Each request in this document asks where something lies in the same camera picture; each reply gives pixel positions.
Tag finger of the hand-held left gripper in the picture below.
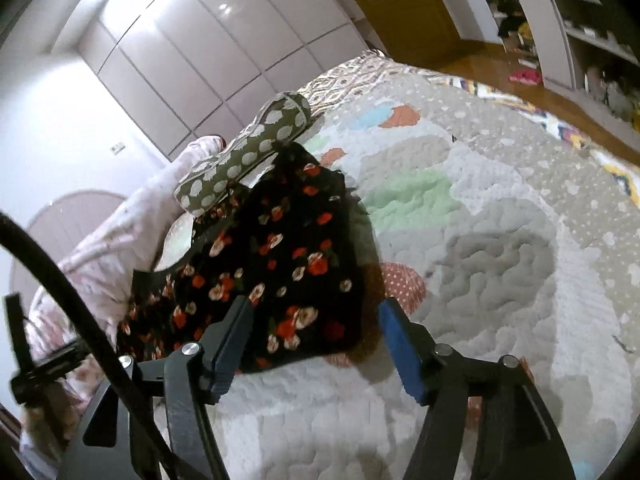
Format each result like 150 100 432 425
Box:
2 294 93 406

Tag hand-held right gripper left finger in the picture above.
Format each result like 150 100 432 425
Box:
60 295 256 480

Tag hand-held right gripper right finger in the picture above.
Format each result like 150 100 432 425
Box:
377 297 563 480

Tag black floral robe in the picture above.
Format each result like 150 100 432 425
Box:
116 141 386 375

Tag rounded pink headboard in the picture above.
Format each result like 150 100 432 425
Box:
10 189 132 306

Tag pale pink fluffy blanket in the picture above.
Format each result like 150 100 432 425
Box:
20 135 226 461

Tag quilted patchwork bedspread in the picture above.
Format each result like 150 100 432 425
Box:
155 50 640 480

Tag olive pillow with white print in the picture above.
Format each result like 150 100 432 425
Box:
173 91 312 218

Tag pink slippers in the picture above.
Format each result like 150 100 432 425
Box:
509 67 543 86

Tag white panelled wardrobe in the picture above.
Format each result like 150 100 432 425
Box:
80 0 373 163

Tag wooden door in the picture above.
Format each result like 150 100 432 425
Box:
325 0 463 56

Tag cluttered shelf unit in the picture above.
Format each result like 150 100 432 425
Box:
462 0 640 136

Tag black cable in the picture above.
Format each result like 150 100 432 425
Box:
0 211 181 480

